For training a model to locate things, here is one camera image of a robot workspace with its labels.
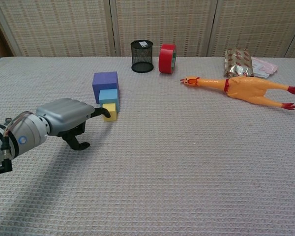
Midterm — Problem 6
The red tape roll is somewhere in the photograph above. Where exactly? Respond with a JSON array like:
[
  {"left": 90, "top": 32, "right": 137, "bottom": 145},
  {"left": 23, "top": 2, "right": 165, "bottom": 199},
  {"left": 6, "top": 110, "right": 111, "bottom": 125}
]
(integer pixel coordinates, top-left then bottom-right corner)
[{"left": 158, "top": 44, "right": 177, "bottom": 74}]

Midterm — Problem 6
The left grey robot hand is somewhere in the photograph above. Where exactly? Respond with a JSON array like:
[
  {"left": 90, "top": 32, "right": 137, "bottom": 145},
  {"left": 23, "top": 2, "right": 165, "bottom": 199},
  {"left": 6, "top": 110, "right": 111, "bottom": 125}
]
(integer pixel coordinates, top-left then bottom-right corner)
[{"left": 35, "top": 97, "right": 111, "bottom": 150}]

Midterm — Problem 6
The brown wooden board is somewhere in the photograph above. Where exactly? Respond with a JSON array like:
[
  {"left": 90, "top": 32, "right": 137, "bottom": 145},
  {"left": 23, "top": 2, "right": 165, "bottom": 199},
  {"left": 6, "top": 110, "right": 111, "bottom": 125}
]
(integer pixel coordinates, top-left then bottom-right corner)
[{"left": 0, "top": 9, "right": 15, "bottom": 59}]

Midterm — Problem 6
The black mesh pen holder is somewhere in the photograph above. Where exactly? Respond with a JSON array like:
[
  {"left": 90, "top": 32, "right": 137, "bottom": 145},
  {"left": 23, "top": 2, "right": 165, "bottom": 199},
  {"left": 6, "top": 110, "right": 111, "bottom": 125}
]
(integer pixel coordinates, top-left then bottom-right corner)
[{"left": 130, "top": 40, "right": 154, "bottom": 73}]

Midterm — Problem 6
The large purple foam cube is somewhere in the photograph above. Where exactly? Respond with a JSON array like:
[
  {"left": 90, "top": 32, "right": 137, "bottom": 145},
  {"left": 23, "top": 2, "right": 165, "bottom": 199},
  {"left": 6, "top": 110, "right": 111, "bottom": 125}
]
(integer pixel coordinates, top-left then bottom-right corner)
[{"left": 91, "top": 71, "right": 120, "bottom": 104}]

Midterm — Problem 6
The silver foil snack packet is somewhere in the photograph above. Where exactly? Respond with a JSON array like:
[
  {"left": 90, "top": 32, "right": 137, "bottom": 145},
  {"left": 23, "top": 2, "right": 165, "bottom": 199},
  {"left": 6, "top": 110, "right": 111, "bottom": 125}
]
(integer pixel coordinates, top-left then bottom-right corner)
[{"left": 223, "top": 48, "right": 254, "bottom": 78}]

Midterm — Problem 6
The yellow rubber chicken toy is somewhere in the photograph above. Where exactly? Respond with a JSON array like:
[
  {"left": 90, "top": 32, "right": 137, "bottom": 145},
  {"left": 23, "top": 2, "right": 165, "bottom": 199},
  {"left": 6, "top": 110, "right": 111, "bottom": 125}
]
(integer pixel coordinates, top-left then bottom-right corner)
[{"left": 179, "top": 75, "right": 295, "bottom": 111}]

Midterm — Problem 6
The pink white plastic packet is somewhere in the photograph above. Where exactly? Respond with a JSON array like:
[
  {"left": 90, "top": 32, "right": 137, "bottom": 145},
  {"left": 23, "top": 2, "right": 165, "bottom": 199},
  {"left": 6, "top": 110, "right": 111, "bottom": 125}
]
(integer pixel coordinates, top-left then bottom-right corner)
[{"left": 250, "top": 56, "right": 278, "bottom": 79}]

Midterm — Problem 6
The small yellow foam cube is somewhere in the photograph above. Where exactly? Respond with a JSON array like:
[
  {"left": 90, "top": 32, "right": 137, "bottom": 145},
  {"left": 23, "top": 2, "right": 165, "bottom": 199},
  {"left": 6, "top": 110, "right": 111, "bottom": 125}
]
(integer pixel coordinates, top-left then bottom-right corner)
[{"left": 102, "top": 103, "right": 118, "bottom": 122}]

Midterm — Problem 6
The blue foam cube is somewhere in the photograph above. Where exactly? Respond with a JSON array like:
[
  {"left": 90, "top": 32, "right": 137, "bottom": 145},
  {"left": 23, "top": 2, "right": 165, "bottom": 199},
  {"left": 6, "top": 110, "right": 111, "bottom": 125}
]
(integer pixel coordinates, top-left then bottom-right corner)
[{"left": 98, "top": 88, "right": 120, "bottom": 114}]

